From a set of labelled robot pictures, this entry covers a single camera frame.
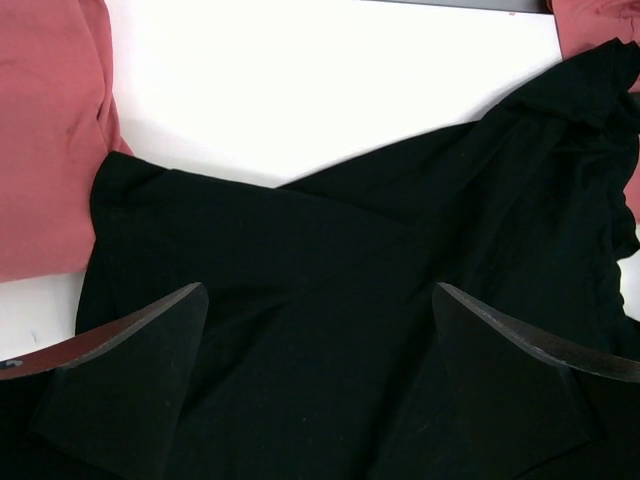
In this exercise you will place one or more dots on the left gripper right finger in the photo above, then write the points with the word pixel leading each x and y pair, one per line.
pixel 535 405

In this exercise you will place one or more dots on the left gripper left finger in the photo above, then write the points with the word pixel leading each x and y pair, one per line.
pixel 103 404

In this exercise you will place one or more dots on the black t shirt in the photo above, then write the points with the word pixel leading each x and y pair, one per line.
pixel 318 358

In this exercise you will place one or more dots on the folded red t shirt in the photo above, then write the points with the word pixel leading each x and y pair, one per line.
pixel 58 123

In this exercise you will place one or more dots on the crumpled red t shirt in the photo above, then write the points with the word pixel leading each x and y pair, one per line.
pixel 584 25

